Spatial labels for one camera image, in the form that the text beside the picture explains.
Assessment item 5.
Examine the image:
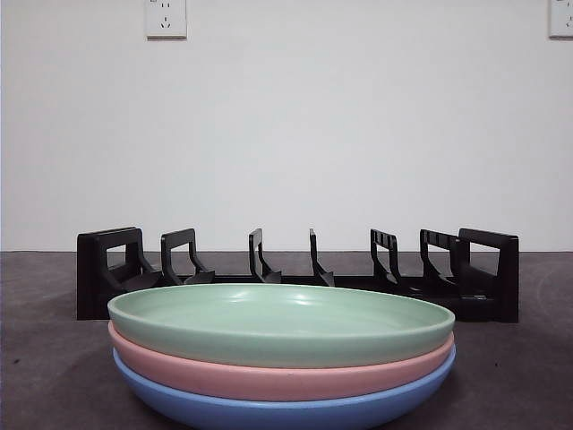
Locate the white wall socket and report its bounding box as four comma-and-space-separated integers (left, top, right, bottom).
548, 0, 573, 39
145, 0, 188, 40

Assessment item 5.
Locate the black dish rack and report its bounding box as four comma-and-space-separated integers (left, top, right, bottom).
76, 226, 521, 324

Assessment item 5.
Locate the pink plate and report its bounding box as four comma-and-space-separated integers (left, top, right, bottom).
108, 320, 457, 402

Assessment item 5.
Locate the blue plate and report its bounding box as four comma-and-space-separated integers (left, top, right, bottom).
112, 344, 458, 430

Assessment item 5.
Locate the green plate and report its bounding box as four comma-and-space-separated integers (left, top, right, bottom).
107, 282, 457, 370

